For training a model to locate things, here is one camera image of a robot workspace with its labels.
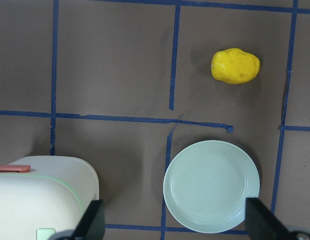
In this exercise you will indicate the cream white rice cooker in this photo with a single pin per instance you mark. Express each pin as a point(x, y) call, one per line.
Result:
point(44, 195)

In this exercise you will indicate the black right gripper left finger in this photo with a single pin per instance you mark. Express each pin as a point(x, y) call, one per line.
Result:
point(90, 227)

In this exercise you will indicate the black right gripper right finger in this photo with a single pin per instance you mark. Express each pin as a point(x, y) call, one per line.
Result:
point(261, 224)

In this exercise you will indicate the pale green round plate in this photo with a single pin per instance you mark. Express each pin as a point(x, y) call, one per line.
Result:
point(206, 186)

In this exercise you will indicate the yellow toy potato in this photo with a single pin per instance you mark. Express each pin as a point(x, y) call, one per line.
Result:
point(234, 66)

